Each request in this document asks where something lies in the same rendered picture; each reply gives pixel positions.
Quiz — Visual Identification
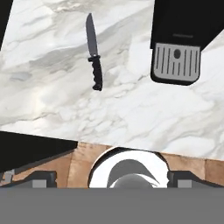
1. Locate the black coffee machine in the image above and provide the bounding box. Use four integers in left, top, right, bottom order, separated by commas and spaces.
150, 0, 224, 87

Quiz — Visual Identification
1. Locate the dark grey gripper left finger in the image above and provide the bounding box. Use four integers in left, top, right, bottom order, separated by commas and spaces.
0, 171, 58, 189

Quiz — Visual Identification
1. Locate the black handled knife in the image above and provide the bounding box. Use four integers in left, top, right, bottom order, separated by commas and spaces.
85, 12, 104, 92

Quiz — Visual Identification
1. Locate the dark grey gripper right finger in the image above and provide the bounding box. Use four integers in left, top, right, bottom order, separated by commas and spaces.
167, 170, 224, 189

